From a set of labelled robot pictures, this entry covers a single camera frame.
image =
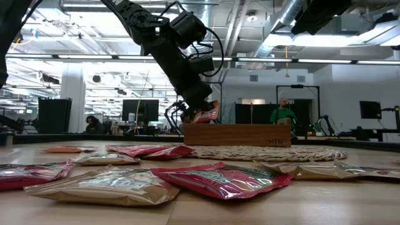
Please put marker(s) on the orange tea packet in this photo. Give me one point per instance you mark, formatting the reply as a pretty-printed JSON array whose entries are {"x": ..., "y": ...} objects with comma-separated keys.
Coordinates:
[
  {"x": 65, "y": 149},
  {"x": 206, "y": 118}
]

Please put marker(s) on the red tea packet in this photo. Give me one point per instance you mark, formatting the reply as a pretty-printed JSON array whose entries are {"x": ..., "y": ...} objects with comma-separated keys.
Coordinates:
[
  {"x": 170, "y": 153},
  {"x": 222, "y": 182},
  {"x": 28, "y": 176},
  {"x": 134, "y": 150}
]

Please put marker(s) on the beige tea packet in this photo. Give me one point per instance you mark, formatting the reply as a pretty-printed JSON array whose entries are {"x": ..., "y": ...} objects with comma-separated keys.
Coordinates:
[
  {"x": 309, "y": 172},
  {"x": 103, "y": 187},
  {"x": 103, "y": 159},
  {"x": 375, "y": 171}
]

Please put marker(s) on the black background robot arm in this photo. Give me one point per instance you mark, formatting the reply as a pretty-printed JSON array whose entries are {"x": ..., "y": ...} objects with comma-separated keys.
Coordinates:
[
  {"x": 326, "y": 120},
  {"x": 182, "y": 107},
  {"x": 12, "y": 124}
]

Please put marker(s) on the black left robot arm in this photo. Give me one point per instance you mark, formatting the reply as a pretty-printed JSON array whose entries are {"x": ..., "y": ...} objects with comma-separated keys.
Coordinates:
[{"x": 131, "y": 15}]

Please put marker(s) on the wooden tea organizer box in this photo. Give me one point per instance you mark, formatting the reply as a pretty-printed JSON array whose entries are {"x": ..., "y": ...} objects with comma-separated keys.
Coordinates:
[{"x": 237, "y": 136}]

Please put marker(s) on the black partition screen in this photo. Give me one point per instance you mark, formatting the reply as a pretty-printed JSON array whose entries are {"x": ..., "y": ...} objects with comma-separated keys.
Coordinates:
[{"x": 259, "y": 114}]

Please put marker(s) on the large black computer monitor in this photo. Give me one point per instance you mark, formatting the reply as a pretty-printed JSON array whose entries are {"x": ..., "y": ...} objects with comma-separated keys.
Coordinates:
[{"x": 140, "y": 110}]

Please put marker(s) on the white plastic bottle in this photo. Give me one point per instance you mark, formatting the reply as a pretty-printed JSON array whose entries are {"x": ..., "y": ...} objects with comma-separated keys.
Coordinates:
[{"x": 132, "y": 118}]

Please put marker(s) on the white ceiling sensor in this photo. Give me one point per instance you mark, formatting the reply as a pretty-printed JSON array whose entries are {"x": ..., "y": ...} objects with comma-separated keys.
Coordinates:
[{"x": 251, "y": 18}]

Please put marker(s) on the person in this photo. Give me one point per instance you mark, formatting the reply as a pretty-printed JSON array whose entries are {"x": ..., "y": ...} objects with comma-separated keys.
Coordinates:
[
  {"x": 93, "y": 126},
  {"x": 282, "y": 115}
]

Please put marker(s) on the round woven placemat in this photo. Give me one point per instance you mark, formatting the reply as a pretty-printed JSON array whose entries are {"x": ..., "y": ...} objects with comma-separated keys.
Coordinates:
[{"x": 265, "y": 153}]

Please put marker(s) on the black round ceiling speaker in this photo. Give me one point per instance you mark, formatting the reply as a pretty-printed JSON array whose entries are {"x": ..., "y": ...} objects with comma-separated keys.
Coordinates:
[{"x": 97, "y": 78}]

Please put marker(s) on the small black monitor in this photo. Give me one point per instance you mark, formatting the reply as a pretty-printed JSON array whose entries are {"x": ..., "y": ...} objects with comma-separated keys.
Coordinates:
[{"x": 370, "y": 110}]

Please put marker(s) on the white building column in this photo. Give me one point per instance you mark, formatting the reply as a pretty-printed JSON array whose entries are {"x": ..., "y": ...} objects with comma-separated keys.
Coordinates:
[{"x": 73, "y": 93}]

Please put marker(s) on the black desk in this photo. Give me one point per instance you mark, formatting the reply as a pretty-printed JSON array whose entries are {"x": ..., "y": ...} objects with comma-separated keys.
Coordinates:
[{"x": 381, "y": 131}]

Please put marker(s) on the black tall cabinet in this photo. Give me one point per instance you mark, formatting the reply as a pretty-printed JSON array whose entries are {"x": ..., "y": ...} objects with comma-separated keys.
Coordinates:
[{"x": 54, "y": 115}]

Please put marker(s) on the grey bin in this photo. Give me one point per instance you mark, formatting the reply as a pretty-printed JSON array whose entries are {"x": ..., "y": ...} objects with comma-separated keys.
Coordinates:
[{"x": 6, "y": 139}]

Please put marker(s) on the black gantry frame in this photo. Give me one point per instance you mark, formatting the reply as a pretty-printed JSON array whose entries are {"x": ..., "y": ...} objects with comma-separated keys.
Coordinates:
[
  {"x": 297, "y": 86},
  {"x": 221, "y": 97}
]

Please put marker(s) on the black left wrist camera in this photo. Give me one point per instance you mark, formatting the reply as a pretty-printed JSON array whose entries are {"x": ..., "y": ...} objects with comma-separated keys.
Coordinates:
[{"x": 187, "y": 29}]

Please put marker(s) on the grey wall vent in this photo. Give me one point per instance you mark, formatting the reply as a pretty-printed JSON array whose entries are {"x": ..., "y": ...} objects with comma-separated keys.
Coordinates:
[
  {"x": 300, "y": 78},
  {"x": 253, "y": 78}
]

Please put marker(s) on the long ceiling light rail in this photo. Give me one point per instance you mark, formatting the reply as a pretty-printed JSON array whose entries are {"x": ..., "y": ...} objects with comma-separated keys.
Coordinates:
[{"x": 84, "y": 57}]

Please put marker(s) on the black table frame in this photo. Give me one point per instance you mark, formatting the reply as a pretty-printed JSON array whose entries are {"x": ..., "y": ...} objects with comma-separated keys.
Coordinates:
[{"x": 93, "y": 137}]

